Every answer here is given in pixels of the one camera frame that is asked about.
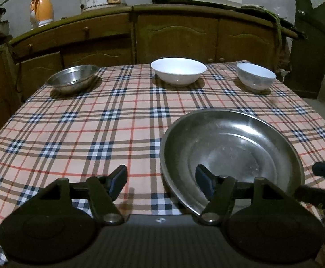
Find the wide white bowl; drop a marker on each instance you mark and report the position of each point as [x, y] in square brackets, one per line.
[177, 71]

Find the small steel bowl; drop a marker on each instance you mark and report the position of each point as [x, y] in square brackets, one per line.
[70, 75]

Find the plaid tablecloth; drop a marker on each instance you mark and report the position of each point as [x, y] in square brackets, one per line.
[95, 122]

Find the dark green door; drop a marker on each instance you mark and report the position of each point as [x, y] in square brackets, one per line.
[307, 50]

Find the large steel plate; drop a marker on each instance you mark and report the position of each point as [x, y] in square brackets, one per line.
[235, 145]

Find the orange electric kettle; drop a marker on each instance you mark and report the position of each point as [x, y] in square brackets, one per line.
[44, 9]

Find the wooden kitchen cabinet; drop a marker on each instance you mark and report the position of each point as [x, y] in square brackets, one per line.
[176, 36]

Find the deep white bowl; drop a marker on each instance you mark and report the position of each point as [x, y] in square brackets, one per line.
[256, 76]

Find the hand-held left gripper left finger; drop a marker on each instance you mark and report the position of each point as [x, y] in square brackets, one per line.
[117, 181]

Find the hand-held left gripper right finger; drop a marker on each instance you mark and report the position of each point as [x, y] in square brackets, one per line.
[205, 182]

